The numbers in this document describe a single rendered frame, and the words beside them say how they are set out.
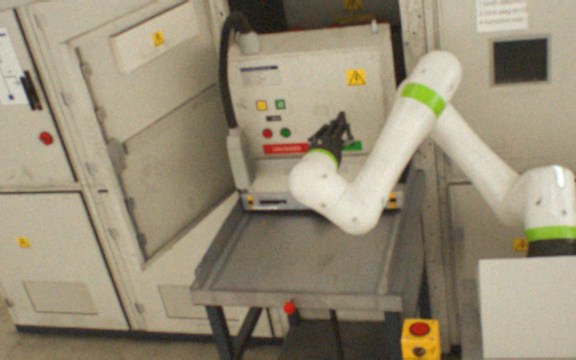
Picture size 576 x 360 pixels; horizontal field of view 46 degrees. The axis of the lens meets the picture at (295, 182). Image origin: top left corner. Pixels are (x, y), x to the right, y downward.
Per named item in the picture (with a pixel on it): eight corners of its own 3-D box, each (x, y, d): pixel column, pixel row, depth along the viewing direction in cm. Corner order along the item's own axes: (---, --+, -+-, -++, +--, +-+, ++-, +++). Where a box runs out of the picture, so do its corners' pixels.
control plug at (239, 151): (250, 189, 215) (239, 138, 207) (236, 189, 216) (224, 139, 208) (257, 176, 221) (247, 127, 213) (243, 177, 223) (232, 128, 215)
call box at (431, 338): (438, 374, 162) (435, 341, 157) (404, 372, 164) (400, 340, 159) (440, 350, 169) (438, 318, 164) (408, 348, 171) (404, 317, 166)
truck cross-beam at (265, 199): (404, 208, 216) (402, 191, 213) (243, 210, 232) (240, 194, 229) (405, 199, 220) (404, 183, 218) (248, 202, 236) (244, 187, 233)
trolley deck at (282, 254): (403, 311, 185) (401, 294, 182) (193, 304, 203) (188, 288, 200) (426, 185, 241) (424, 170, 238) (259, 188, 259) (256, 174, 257)
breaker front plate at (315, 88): (393, 195, 215) (377, 49, 193) (249, 198, 229) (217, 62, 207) (394, 193, 216) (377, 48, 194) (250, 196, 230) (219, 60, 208)
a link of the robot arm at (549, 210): (558, 246, 181) (551, 176, 185) (591, 237, 166) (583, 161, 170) (511, 246, 179) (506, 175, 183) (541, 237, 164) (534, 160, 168)
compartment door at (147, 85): (127, 268, 217) (49, 43, 182) (240, 173, 262) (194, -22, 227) (142, 272, 214) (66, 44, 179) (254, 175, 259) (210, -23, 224)
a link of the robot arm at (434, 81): (458, 78, 185) (420, 54, 185) (478, 59, 173) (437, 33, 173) (427, 132, 180) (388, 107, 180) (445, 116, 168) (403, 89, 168)
